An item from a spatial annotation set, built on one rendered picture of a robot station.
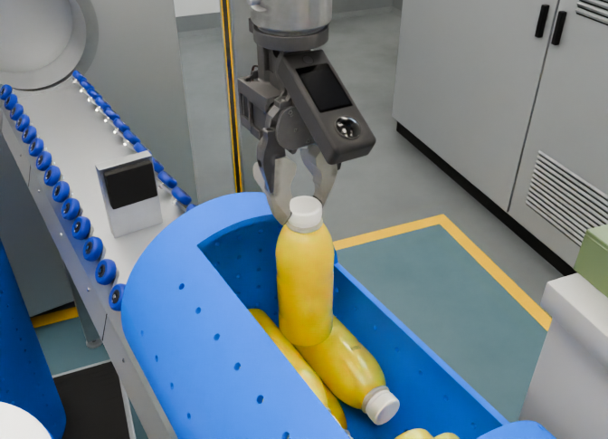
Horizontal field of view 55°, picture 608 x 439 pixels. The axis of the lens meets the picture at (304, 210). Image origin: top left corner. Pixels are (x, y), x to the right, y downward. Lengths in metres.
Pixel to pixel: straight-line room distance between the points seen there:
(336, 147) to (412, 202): 2.45
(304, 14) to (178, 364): 0.35
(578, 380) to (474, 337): 1.51
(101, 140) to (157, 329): 0.96
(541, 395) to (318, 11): 0.59
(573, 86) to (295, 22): 1.93
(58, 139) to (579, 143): 1.78
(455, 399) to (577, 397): 0.18
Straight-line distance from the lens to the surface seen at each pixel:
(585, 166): 2.41
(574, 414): 0.84
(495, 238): 2.80
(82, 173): 1.44
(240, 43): 1.29
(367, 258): 2.57
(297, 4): 0.53
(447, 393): 0.71
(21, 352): 1.61
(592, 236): 0.76
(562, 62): 2.43
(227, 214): 0.68
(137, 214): 1.19
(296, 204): 0.65
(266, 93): 0.58
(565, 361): 0.82
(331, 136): 0.52
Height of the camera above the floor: 1.63
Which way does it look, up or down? 35 degrees down
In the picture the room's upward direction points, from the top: straight up
